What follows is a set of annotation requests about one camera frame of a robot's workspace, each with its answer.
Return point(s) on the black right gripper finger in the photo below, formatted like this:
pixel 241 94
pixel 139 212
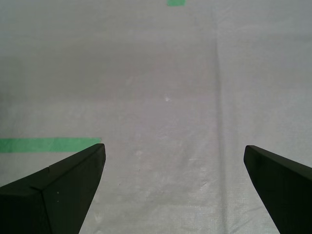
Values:
pixel 48 202
pixel 287 195

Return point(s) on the long green tape strip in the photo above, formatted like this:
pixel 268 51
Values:
pixel 36 145

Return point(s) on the clear plastic table cover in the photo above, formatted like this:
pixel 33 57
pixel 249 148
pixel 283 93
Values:
pixel 158 85

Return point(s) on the small green tape piece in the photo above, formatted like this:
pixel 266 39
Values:
pixel 176 2

